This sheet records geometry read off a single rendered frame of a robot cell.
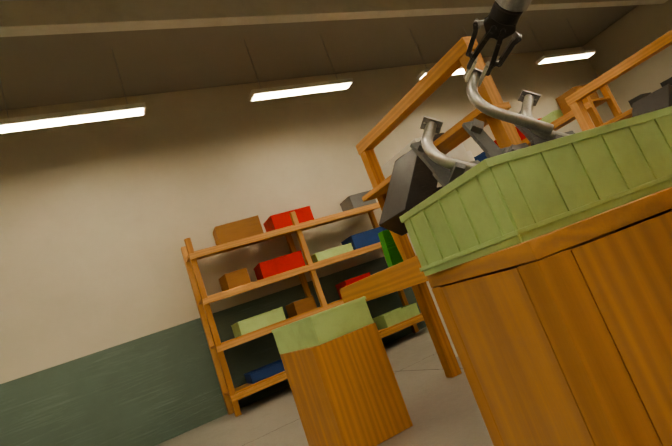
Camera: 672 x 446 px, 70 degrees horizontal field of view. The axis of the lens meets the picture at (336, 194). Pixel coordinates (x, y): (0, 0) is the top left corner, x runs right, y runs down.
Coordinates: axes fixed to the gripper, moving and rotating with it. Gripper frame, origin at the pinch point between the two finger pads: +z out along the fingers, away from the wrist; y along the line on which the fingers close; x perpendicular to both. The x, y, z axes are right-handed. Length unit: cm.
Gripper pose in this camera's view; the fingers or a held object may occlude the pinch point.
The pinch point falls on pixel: (477, 71)
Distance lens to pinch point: 145.6
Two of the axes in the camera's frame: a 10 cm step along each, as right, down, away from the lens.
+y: -9.3, -3.5, 0.7
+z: -1.8, 6.4, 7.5
